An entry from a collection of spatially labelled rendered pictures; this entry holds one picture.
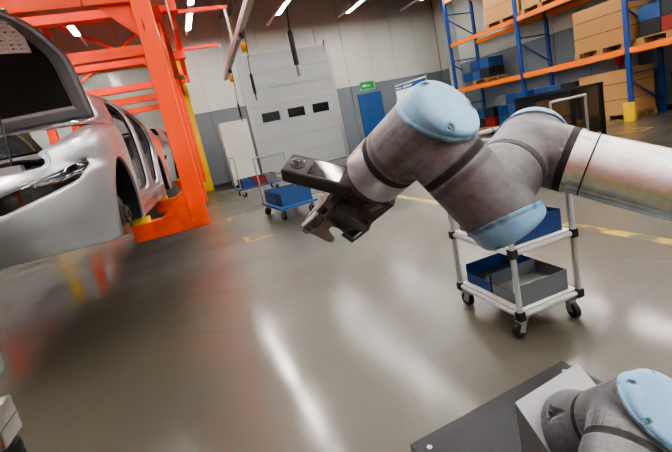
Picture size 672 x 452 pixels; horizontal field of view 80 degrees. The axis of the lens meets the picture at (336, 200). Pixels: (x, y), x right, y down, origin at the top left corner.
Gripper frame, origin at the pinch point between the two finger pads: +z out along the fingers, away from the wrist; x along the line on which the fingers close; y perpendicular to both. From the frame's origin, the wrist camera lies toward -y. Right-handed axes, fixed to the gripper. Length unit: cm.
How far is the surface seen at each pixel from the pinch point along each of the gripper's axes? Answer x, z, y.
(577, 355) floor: 65, 55, 143
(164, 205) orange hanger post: 218, 472, -116
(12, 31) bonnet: 126, 195, -213
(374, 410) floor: 13, 101, 81
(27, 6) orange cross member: 179, 231, -256
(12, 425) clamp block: -43.9, 11.2, -17.5
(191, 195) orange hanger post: 153, 289, -67
